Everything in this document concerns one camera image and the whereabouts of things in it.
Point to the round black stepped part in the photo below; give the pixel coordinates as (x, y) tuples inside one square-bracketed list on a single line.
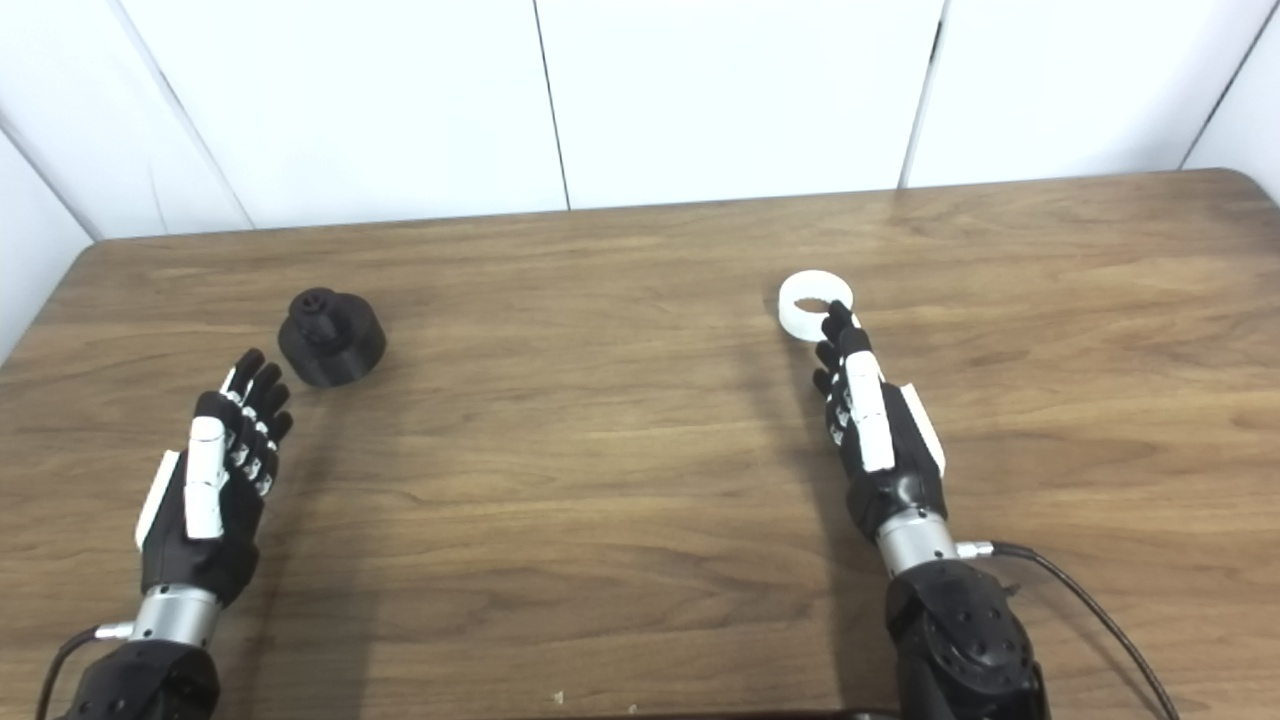
[(340, 355)]

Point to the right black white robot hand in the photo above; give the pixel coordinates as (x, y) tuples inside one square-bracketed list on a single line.
[(900, 470)]

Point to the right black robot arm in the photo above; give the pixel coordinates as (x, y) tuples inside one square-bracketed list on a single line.
[(960, 640)]

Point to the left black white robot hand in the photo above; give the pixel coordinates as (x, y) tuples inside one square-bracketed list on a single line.
[(200, 540)]

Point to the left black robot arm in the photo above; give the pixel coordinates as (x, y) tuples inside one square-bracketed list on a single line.
[(150, 680)]

